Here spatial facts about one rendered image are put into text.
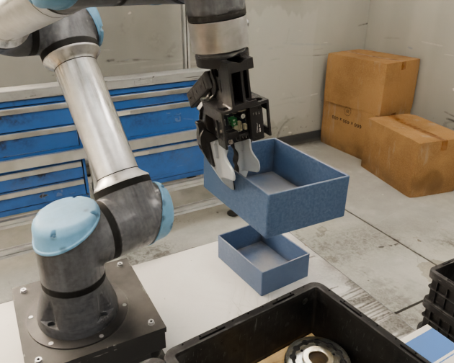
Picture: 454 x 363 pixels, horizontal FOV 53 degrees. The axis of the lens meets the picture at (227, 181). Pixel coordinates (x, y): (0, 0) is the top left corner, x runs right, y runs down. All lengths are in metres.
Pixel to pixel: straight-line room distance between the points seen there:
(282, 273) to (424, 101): 3.02
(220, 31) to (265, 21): 3.12
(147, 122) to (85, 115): 1.55
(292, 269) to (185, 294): 0.27
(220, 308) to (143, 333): 0.25
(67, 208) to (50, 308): 0.19
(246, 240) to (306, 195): 0.64
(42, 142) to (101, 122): 1.46
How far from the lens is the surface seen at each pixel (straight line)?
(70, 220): 0.82
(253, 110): 0.60
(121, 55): 3.24
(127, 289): 1.01
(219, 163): 0.67
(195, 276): 1.19
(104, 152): 0.90
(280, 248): 1.26
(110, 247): 0.85
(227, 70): 0.57
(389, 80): 3.70
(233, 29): 0.58
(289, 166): 0.82
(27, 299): 1.03
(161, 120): 2.48
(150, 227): 0.88
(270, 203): 0.63
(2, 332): 1.15
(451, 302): 1.52
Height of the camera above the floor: 1.41
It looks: 25 degrees down
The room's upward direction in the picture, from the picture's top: straight up
